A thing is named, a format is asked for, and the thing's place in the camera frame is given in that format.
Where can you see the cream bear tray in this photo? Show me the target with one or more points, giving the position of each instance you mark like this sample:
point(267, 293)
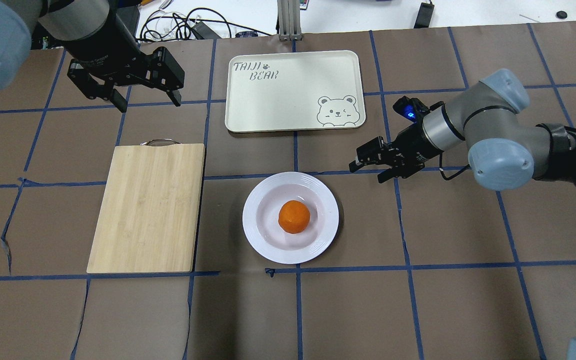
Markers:
point(290, 92)

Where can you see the aluminium frame post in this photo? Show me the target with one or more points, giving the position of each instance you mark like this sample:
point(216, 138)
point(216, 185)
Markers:
point(289, 20)

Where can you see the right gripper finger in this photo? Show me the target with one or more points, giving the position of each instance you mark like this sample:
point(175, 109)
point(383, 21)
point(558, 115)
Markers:
point(356, 165)
point(387, 175)

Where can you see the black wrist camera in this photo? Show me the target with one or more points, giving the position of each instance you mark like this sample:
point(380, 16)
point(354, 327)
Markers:
point(411, 108)

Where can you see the orange fruit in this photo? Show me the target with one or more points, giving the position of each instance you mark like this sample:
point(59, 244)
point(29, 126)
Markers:
point(294, 217)

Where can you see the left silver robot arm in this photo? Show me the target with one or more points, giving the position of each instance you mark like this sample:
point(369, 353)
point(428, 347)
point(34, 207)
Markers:
point(64, 20)

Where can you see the black power adapter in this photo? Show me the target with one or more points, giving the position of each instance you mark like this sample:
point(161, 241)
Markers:
point(424, 15)

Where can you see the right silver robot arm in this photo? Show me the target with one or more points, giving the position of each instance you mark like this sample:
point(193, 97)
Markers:
point(479, 199)

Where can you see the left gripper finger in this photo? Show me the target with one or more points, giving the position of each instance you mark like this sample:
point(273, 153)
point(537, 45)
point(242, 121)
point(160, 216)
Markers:
point(175, 96)
point(118, 100)

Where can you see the white round plate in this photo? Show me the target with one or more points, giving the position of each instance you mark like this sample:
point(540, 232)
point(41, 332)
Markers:
point(260, 218)

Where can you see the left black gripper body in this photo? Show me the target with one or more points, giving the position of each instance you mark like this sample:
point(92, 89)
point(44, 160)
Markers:
point(97, 46)

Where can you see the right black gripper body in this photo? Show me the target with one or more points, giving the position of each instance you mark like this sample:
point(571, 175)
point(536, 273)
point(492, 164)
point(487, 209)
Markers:
point(414, 142)

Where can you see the bamboo cutting board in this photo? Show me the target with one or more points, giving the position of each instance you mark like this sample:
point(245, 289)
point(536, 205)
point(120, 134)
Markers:
point(148, 219)

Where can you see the black laptop charger brick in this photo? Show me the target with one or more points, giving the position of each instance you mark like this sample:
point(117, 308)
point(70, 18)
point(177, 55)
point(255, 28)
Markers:
point(201, 31)

